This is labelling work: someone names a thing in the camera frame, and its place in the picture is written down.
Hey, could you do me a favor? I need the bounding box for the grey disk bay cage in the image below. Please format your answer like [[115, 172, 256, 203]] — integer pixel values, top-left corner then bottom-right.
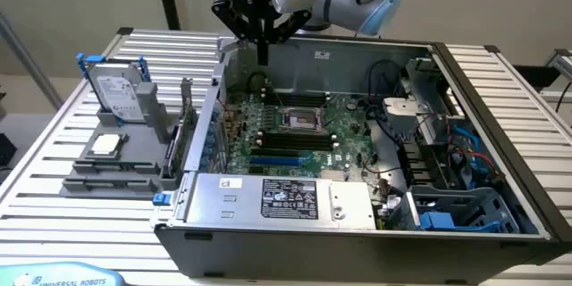
[[400, 184, 523, 234]]

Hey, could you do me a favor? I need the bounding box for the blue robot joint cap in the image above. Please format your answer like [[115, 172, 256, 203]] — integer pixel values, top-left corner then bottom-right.
[[0, 261, 124, 286]]

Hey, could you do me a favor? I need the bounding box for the black expansion slot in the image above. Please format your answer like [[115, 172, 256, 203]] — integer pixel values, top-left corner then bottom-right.
[[248, 148, 305, 158]]

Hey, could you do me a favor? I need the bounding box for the silver CPU chip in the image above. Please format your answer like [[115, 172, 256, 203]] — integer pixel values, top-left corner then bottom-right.
[[85, 133, 129, 160]]

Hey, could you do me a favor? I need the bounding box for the blue case latch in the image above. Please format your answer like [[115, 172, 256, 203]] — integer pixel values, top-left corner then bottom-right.
[[151, 191, 173, 207]]

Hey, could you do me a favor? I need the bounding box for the grey slanted metal pole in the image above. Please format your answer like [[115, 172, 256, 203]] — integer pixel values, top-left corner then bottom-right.
[[0, 13, 64, 110]]

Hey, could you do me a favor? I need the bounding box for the green motherboard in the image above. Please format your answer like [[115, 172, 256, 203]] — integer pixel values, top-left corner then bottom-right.
[[217, 87, 381, 180]]

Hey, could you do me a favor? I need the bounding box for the blue disk carrier frame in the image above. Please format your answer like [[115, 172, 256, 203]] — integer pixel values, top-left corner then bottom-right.
[[75, 52, 153, 127]]

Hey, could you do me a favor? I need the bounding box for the blue data wire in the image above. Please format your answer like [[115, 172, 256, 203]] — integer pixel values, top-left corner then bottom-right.
[[445, 124, 487, 200]]

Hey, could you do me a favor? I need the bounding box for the silver hard disk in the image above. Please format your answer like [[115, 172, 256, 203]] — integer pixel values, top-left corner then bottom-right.
[[87, 62, 148, 123]]

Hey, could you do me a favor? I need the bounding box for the red data wire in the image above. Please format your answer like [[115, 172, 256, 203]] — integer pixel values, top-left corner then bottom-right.
[[463, 151, 507, 175]]

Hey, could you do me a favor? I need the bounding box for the blue expansion slot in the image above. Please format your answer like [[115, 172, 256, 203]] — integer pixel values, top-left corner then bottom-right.
[[248, 155, 315, 167]]

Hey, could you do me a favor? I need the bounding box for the silver metal drive cage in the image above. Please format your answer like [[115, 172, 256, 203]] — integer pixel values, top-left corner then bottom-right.
[[381, 57, 467, 148]]

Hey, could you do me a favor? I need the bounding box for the black box on floor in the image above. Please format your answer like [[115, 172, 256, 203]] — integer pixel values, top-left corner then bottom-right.
[[0, 133, 17, 167]]

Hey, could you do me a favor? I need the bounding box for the blue disk bay latch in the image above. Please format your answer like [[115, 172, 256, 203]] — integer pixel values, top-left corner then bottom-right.
[[419, 211, 457, 230]]

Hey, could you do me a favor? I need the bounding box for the small silver chipset heatsink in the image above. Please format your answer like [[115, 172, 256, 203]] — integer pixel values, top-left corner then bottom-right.
[[319, 169, 351, 180]]

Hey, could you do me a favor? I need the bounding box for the black RAM slot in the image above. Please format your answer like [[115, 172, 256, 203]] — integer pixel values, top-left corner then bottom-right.
[[259, 130, 335, 137], [259, 135, 336, 142], [259, 139, 337, 147], [264, 95, 329, 101], [264, 98, 329, 104], [257, 143, 337, 152], [264, 92, 329, 98]]

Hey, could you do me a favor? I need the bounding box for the black looped power wire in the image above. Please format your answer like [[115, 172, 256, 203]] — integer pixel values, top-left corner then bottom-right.
[[364, 59, 405, 101]]

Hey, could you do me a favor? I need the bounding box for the graphics card with metal bracket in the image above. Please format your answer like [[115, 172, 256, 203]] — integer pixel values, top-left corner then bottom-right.
[[161, 77, 199, 180]]

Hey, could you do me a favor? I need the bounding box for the CPU socket with metal frame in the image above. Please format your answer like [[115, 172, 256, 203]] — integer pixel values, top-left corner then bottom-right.
[[276, 106, 328, 132]]

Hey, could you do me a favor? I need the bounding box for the grey printed parts rack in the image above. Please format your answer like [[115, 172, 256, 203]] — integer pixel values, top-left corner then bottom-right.
[[60, 81, 197, 200]]

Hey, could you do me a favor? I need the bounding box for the open black PC case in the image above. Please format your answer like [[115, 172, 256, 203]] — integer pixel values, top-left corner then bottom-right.
[[153, 35, 563, 279]]

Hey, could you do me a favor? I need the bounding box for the silver power supply unit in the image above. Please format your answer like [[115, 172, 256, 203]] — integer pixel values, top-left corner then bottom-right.
[[181, 173, 377, 230]]

